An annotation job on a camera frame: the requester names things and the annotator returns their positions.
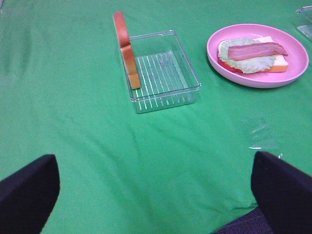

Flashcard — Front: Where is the bread slice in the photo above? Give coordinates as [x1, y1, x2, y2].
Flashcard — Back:
[217, 36, 290, 73]
[113, 11, 141, 89]

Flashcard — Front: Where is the clear tape patch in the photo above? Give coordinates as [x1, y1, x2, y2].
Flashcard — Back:
[240, 114, 283, 158]

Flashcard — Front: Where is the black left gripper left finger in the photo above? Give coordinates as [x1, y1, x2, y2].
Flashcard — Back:
[0, 155, 60, 234]

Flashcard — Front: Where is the right clear plastic tray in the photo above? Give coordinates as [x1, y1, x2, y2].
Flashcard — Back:
[296, 5, 312, 40]

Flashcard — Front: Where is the green lettuce leaf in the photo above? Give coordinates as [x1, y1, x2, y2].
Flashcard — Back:
[217, 36, 277, 74]

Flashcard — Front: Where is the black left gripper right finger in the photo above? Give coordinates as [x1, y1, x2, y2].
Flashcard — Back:
[251, 151, 312, 234]

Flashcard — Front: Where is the bacon strip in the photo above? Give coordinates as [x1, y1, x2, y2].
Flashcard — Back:
[228, 42, 288, 61]

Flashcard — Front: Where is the clear plastic tray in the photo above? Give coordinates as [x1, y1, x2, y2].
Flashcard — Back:
[128, 30, 201, 114]
[296, 5, 312, 40]

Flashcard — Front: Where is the green tablecloth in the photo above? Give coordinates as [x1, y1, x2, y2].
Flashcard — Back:
[0, 0, 312, 234]

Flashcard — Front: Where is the pink round plate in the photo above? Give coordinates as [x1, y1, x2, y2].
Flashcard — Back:
[207, 23, 309, 88]

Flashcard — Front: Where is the left clear plastic tray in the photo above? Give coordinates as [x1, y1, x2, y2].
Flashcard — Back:
[128, 30, 201, 114]

